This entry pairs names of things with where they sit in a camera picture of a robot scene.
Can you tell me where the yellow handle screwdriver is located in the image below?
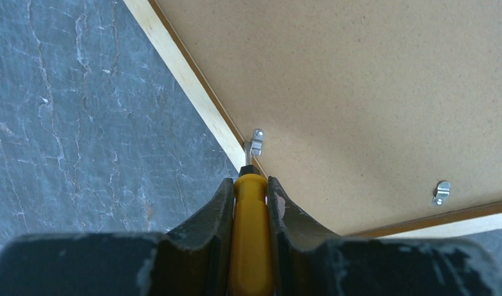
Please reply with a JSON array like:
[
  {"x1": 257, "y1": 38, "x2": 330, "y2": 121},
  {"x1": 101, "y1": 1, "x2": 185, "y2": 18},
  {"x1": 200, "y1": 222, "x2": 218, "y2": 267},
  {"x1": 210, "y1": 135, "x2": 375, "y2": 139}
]
[{"x1": 228, "y1": 141, "x2": 274, "y2": 295}]

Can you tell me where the silver frame retaining clip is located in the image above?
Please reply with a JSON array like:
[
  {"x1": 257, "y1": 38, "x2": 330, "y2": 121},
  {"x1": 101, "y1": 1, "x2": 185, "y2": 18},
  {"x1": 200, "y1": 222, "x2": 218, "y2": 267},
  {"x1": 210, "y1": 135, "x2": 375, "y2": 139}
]
[{"x1": 250, "y1": 128, "x2": 265, "y2": 157}]

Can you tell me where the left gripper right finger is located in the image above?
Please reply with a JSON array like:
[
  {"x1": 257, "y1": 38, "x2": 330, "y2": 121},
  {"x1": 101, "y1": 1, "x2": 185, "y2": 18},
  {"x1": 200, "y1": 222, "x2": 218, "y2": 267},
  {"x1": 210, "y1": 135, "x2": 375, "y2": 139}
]
[{"x1": 267, "y1": 177, "x2": 502, "y2": 295}]

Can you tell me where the wooden picture frame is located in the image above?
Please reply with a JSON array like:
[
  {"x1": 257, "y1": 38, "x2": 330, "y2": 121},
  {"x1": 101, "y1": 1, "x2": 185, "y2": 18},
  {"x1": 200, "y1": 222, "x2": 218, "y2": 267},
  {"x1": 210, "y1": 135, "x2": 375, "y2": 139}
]
[{"x1": 126, "y1": 1, "x2": 502, "y2": 237}]

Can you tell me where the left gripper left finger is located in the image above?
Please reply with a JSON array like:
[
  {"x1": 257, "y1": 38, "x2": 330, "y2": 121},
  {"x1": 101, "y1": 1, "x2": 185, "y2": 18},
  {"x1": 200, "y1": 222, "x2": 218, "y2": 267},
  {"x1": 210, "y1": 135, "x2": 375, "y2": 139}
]
[{"x1": 0, "y1": 178, "x2": 234, "y2": 295}]

